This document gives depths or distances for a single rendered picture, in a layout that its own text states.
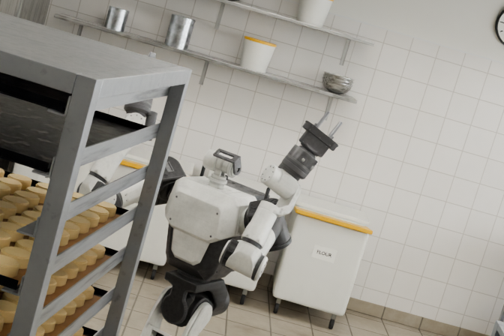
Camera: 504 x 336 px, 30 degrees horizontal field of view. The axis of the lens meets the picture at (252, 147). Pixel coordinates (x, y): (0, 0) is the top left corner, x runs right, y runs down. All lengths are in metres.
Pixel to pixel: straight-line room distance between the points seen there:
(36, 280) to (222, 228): 1.68
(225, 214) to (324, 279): 3.55
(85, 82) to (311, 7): 5.37
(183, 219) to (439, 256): 4.39
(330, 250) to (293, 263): 0.27
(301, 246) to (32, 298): 5.13
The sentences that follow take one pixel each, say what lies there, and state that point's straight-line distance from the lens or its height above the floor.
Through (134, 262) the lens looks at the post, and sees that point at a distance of 1.99.
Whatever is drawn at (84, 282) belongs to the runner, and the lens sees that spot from 1.75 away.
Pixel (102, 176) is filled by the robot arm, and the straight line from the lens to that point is 3.07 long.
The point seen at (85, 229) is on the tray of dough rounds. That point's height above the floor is 1.50.
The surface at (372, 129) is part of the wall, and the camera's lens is 7.02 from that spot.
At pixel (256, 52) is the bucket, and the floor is 1.69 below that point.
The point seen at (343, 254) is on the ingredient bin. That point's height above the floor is 0.55.
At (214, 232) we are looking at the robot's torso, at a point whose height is 1.26.
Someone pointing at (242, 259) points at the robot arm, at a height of 1.27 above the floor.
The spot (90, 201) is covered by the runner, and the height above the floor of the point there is 1.59.
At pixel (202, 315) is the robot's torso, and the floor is 0.96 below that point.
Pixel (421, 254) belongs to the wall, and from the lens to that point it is 7.26.
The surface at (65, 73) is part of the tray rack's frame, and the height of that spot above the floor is 1.81.
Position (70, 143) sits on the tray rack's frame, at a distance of 1.34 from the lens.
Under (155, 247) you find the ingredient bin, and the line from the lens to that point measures 6.48.
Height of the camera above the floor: 1.97
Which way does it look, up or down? 8 degrees down
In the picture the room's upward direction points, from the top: 16 degrees clockwise
